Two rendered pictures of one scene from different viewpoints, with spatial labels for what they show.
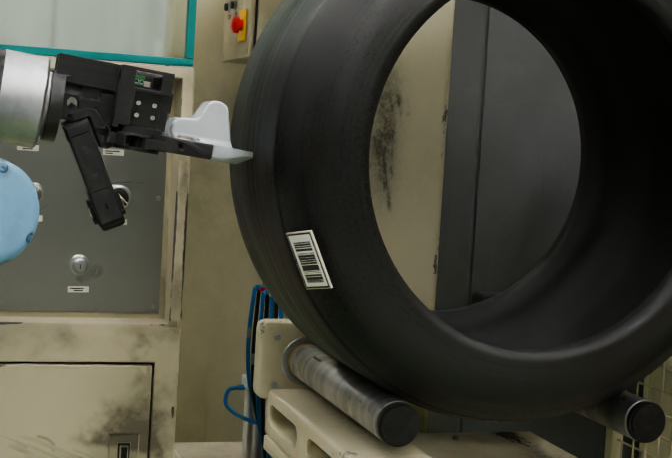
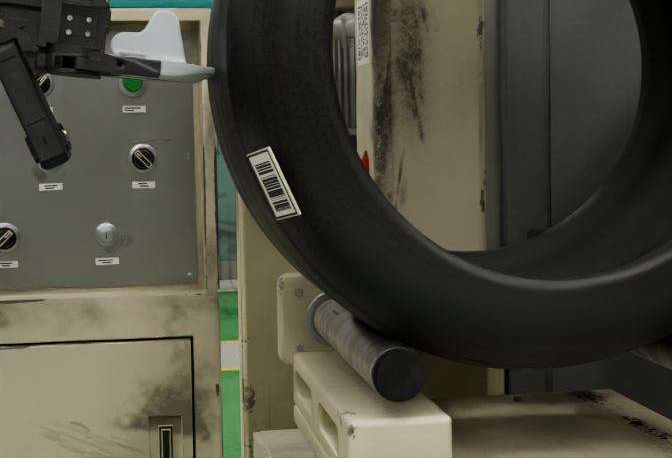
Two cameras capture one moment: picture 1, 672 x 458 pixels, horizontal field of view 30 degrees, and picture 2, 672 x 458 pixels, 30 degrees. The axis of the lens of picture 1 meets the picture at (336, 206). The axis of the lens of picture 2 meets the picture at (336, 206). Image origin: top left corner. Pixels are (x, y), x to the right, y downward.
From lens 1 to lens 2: 0.28 m
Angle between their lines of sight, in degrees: 8
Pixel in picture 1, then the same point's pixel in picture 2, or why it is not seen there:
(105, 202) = (42, 136)
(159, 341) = (196, 312)
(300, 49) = not seen: outside the picture
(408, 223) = (446, 155)
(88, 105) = (14, 25)
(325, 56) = not seen: outside the picture
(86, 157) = (16, 85)
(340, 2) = not seen: outside the picture
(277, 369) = (302, 330)
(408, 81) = not seen: outside the picture
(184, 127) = (127, 43)
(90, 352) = (121, 328)
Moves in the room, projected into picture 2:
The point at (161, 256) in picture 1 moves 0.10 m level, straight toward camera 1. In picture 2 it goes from (196, 220) to (186, 225)
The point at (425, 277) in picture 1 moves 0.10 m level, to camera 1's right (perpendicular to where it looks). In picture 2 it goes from (471, 216) to (561, 215)
